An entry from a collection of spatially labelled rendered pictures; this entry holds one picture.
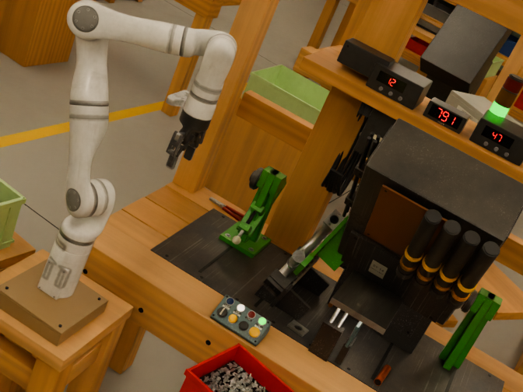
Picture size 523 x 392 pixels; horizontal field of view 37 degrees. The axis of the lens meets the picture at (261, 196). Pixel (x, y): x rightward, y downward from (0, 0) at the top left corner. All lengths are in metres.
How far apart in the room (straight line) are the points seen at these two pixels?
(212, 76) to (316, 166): 0.80
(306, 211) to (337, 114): 0.35
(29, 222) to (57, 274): 1.95
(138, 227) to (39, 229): 1.51
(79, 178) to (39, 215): 2.16
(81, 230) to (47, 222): 2.04
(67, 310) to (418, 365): 1.05
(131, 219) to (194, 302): 0.43
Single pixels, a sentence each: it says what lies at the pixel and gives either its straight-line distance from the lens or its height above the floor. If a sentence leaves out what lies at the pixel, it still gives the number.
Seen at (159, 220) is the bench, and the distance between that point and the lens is 2.56.
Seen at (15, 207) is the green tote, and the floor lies 0.94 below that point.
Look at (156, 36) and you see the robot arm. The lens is 1.86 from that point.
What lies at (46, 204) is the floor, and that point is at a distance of 4.15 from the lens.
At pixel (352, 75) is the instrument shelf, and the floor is 1.54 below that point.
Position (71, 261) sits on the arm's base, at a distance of 2.01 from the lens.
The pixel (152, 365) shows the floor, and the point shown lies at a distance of 3.38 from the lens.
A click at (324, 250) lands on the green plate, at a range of 2.24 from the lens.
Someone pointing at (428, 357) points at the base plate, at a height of 0.90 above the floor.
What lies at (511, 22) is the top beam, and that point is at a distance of 2.36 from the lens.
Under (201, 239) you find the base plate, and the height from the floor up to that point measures 0.90.
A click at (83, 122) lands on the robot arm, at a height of 1.36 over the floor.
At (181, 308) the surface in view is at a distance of 2.21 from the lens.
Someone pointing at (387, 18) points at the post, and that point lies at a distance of 2.42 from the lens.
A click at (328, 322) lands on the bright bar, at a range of 2.20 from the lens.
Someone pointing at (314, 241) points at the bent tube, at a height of 1.08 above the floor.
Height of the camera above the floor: 2.16
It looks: 25 degrees down
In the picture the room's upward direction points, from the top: 24 degrees clockwise
